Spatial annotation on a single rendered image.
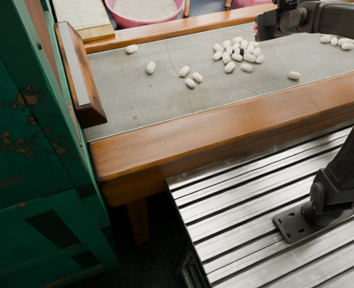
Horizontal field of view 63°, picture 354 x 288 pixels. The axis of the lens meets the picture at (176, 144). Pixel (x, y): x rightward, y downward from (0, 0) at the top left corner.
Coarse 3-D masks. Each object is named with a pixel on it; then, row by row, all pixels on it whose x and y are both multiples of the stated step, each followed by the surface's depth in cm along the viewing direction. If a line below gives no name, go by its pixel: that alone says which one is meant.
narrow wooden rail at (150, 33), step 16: (320, 0) 103; (336, 0) 104; (352, 0) 107; (208, 16) 94; (224, 16) 94; (240, 16) 95; (128, 32) 87; (144, 32) 88; (160, 32) 88; (176, 32) 89; (192, 32) 92; (96, 48) 84; (112, 48) 86
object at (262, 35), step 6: (258, 18) 73; (258, 24) 74; (258, 30) 74; (264, 30) 74; (270, 30) 73; (276, 30) 71; (258, 36) 75; (264, 36) 75; (270, 36) 75; (276, 36) 75; (282, 36) 76
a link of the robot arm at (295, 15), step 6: (288, 0) 65; (294, 0) 64; (300, 0) 62; (306, 0) 62; (312, 0) 62; (318, 0) 63; (294, 12) 60; (300, 12) 58; (306, 12) 58; (294, 18) 61; (300, 18) 59; (306, 18) 58; (294, 24) 61; (300, 24) 60
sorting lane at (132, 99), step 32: (224, 32) 94; (96, 64) 83; (128, 64) 83; (160, 64) 84; (192, 64) 85; (224, 64) 86; (256, 64) 87; (288, 64) 88; (320, 64) 88; (352, 64) 89; (128, 96) 77; (160, 96) 78; (192, 96) 78; (224, 96) 79; (256, 96) 80; (96, 128) 71; (128, 128) 71
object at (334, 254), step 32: (224, 160) 76; (256, 160) 79; (288, 160) 78; (320, 160) 78; (192, 192) 71; (224, 192) 72; (256, 192) 72; (288, 192) 73; (192, 224) 68; (224, 224) 67; (256, 224) 68; (352, 224) 69; (224, 256) 63; (256, 256) 64; (288, 256) 64; (320, 256) 66; (352, 256) 65
